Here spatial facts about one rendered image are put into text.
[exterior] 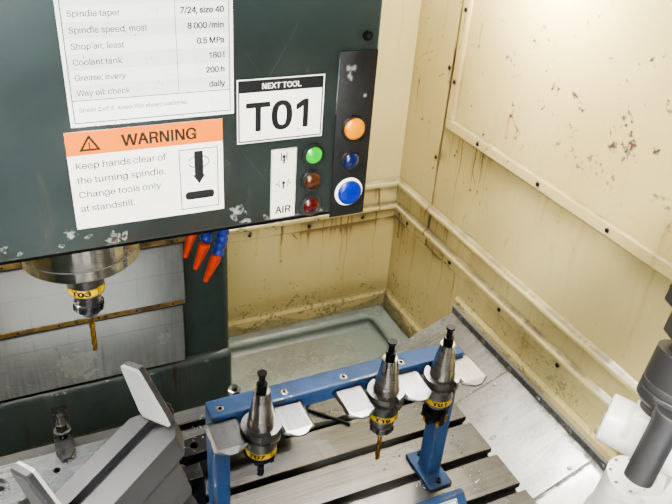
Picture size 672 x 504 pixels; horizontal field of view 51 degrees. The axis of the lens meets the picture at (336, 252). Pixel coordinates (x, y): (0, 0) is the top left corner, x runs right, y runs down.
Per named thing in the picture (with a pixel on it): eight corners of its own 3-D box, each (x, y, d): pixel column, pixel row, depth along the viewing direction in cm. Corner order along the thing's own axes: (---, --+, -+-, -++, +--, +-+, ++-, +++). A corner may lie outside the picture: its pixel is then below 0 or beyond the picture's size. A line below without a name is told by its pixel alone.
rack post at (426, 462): (451, 485, 142) (476, 373, 126) (429, 492, 140) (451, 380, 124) (426, 449, 149) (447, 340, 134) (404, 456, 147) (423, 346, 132)
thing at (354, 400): (379, 415, 114) (380, 411, 114) (350, 423, 112) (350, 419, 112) (360, 387, 120) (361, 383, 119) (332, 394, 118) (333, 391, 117)
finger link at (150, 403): (114, 364, 55) (142, 418, 59) (141, 374, 54) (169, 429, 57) (129, 351, 56) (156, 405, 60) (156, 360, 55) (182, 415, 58)
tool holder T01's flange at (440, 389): (443, 369, 126) (445, 358, 125) (465, 389, 122) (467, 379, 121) (415, 379, 123) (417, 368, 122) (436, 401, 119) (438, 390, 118)
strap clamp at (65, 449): (82, 490, 135) (72, 434, 127) (64, 495, 133) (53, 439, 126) (74, 442, 145) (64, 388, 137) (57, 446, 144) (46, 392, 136)
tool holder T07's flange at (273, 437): (275, 417, 113) (275, 405, 112) (285, 444, 109) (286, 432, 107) (237, 424, 111) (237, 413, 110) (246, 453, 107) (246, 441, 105)
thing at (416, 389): (437, 398, 118) (437, 395, 118) (410, 406, 116) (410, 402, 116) (416, 372, 124) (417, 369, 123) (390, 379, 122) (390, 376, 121)
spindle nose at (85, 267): (122, 216, 105) (114, 142, 99) (157, 269, 94) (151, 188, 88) (8, 239, 98) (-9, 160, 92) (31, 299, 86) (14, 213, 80)
